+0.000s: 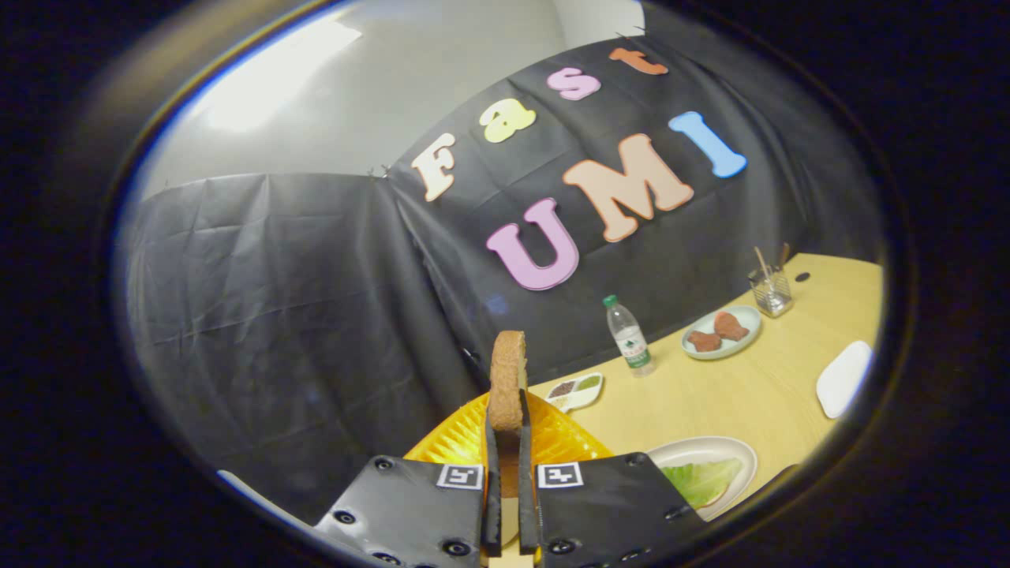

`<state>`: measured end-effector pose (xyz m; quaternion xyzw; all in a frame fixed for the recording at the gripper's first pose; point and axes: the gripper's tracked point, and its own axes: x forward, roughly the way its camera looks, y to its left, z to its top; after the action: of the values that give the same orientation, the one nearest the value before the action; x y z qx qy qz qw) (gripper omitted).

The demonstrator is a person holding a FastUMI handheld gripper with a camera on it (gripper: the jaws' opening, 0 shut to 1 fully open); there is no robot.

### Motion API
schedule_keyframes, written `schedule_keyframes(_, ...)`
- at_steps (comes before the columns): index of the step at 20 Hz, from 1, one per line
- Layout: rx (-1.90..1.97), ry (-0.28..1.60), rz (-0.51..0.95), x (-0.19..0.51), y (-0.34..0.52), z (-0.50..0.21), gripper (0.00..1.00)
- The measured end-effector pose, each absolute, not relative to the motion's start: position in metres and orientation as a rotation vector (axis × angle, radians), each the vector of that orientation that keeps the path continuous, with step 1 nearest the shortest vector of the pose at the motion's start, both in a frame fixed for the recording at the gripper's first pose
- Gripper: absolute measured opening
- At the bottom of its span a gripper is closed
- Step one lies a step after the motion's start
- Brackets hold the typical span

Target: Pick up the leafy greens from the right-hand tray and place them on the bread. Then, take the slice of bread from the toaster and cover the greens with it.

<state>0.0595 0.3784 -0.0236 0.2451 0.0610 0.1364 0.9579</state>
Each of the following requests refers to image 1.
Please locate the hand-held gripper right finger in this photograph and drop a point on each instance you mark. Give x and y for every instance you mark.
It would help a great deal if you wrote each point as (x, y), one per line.
(527, 505)

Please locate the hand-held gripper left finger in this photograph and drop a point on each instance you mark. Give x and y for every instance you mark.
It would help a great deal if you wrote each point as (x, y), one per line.
(492, 505)

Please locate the toasted bread slice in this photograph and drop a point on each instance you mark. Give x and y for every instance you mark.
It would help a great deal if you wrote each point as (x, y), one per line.
(507, 379)

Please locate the green lettuce leaf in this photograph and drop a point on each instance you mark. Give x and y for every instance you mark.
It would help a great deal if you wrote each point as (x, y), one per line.
(698, 481)

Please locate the white divided condiment dish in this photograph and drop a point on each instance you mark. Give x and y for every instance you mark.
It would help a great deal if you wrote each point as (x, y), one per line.
(580, 398)

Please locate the large white round plate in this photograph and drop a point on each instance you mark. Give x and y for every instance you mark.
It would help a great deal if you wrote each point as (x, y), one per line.
(694, 451)

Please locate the clear plastic water bottle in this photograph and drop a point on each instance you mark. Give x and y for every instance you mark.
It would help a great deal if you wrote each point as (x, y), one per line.
(630, 339)

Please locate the brown meat patty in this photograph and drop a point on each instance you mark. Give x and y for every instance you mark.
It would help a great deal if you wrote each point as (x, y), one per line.
(731, 326)
(704, 341)

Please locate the pale green round plate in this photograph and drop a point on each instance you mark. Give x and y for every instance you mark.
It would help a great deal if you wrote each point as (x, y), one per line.
(750, 319)

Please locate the clear utensil holder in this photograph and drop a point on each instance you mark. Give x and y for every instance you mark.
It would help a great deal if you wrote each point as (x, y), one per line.
(772, 296)

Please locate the light wooden stick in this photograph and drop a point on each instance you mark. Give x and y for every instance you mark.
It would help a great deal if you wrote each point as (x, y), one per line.
(761, 260)

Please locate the small white square plate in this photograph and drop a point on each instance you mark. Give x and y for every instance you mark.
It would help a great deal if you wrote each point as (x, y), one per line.
(843, 379)

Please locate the brown wooden stick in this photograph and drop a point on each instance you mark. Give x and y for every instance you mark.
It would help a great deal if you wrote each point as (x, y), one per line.
(783, 254)

